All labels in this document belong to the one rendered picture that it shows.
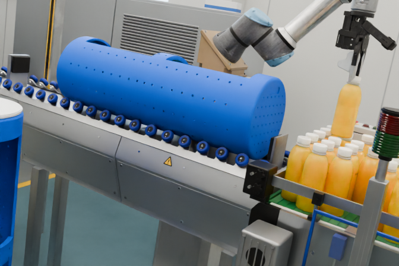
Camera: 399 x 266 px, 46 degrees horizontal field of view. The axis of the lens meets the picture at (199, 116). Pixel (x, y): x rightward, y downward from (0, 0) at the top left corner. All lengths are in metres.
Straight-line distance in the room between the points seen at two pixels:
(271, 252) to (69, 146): 1.02
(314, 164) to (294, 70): 3.07
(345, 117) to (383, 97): 2.72
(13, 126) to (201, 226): 0.71
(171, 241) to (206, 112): 0.87
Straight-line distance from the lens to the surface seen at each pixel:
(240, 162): 1.52
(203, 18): 3.32
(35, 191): 2.24
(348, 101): 1.52
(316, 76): 4.33
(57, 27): 2.67
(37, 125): 2.09
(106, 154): 1.83
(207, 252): 2.19
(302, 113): 4.39
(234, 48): 2.03
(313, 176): 1.36
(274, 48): 2.00
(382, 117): 1.08
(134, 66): 1.73
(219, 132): 1.52
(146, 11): 3.57
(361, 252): 1.17
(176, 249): 2.23
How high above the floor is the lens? 1.39
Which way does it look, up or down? 12 degrees down
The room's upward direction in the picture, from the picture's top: 9 degrees clockwise
